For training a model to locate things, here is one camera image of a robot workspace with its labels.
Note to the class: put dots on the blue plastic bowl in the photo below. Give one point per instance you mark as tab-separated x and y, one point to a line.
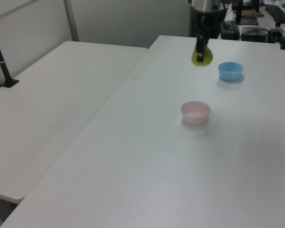
230	71

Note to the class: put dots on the black electronics box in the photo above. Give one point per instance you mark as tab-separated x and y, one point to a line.
254	33

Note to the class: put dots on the green yellow pear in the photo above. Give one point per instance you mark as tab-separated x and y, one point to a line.
207	58

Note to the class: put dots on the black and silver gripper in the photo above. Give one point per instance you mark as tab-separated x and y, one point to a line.
207	9

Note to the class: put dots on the black device with green part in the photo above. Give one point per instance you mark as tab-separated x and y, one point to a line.
229	29

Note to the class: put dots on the black camera stand pole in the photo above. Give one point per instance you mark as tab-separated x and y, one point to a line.
1	64

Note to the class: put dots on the black monitor stand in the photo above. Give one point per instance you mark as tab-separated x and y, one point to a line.
245	21

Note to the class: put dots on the black keyboard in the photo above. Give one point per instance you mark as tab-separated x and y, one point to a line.
276	13

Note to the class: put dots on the brown wooden board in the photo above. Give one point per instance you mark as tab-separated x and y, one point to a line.
251	13

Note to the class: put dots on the pink plastic bowl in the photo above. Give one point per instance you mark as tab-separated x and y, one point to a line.
195	114

